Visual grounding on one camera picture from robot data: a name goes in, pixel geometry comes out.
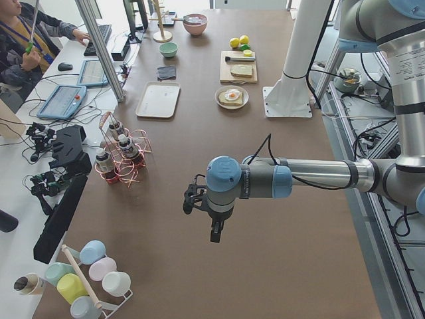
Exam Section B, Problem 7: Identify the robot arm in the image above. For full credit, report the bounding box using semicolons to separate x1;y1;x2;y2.
202;1;424;242

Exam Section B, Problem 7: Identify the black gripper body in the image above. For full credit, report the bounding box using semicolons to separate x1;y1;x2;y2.
208;209;230;229

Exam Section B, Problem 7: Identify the black long box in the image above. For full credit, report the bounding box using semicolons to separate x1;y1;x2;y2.
33;174;88;265

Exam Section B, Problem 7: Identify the bread slice under egg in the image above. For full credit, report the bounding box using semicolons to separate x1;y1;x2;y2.
218;88;243;106

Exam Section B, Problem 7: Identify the plain bread slice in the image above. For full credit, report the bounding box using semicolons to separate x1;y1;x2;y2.
230;64;253;78

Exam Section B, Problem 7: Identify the aluminium frame post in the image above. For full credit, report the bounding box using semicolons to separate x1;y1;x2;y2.
75;0;125;102

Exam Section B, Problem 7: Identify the wooden mug tree stand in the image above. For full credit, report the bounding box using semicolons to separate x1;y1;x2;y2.
149;0;173;43

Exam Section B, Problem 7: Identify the grey folded cloth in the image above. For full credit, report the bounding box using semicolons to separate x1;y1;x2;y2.
157;65;177;80

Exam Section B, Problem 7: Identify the green cup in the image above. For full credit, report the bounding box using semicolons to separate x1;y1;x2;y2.
44;262;75;286

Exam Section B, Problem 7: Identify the blue teach pendant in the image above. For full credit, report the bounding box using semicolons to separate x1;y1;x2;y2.
77;60;108;88
37;85;87;120

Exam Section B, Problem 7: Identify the pink cup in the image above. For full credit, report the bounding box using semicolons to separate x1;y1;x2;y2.
88;257;117;281

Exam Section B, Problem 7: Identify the fried egg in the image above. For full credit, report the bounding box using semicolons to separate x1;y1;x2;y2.
224;89;240;101

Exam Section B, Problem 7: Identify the halved lemon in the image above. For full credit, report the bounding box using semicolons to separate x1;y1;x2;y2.
242;49;252;57

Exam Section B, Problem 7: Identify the copper wire bottle rack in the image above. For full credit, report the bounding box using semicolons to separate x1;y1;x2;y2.
94;111;152;187

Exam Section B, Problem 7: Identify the black keyboard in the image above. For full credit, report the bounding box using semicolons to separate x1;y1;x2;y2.
83;24;113;57

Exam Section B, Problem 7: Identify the white cup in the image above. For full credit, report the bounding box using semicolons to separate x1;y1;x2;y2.
102;271;131;297

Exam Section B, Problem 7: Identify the bottle with white cap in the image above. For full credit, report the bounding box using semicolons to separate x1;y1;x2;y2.
108;122;126;141

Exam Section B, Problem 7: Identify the steel muddler black tip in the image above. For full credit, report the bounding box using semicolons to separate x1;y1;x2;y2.
224;56;256;62

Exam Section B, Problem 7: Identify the metal ice scoop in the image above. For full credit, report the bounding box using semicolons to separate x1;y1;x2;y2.
171;15;207;25

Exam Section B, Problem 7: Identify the green lime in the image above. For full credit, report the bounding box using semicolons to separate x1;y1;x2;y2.
239;44;250;51

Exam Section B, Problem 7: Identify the yellow lemon near board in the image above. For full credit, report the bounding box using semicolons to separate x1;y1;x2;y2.
229;37;240;49

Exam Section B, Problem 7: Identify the white cup rack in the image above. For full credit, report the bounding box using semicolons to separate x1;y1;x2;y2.
61;245;133;318

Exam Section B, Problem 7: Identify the cream rectangular tray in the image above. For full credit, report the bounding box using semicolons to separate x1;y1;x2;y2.
135;82;180;119

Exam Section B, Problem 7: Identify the pink bowl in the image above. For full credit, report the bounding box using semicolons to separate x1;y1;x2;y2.
183;14;208;36

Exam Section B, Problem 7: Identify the near blue teach pendant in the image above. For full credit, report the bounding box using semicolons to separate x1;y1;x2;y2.
37;85;87;120

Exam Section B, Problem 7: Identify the grey blue cup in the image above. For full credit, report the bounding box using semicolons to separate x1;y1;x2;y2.
70;296;102;319

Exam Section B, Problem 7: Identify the far blue teach pendant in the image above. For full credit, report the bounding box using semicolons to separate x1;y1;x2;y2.
77;60;108;88

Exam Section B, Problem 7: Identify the black computer mouse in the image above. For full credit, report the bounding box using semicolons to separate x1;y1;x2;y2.
57;62;73;72

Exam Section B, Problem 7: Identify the green ceramic bowl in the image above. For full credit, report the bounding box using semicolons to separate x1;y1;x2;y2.
159;42;178;58

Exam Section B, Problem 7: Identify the white round plate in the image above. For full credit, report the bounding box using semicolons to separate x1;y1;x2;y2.
215;85;249;110

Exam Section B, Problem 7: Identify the yellow lemon outer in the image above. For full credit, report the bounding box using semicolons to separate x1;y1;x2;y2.
239;35;250;45

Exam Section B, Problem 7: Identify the wooden cutting board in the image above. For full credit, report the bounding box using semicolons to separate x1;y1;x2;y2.
219;51;258;84

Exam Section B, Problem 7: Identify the paper cup with metal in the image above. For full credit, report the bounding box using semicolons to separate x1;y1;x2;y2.
13;273;46;295

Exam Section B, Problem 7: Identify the yellow cup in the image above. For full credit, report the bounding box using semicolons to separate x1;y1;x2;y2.
56;273;88;304

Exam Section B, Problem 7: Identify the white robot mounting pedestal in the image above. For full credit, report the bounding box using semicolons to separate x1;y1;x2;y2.
263;1;333;118

